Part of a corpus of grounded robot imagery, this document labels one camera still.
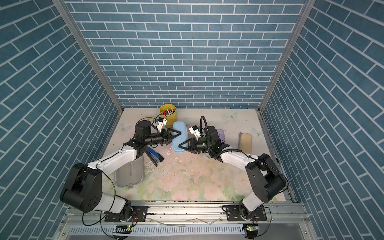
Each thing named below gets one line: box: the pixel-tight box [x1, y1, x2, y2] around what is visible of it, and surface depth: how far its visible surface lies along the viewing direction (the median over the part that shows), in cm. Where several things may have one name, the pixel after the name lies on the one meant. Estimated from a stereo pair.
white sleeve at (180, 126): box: [171, 121, 188, 153], surface depth 80 cm
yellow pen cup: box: [159, 103, 177, 128], surface depth 104 cm
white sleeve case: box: [238, 132, 252, 156], surface depth 101 cm
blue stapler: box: [145, 146, 164, 167], surface depth 93 cm
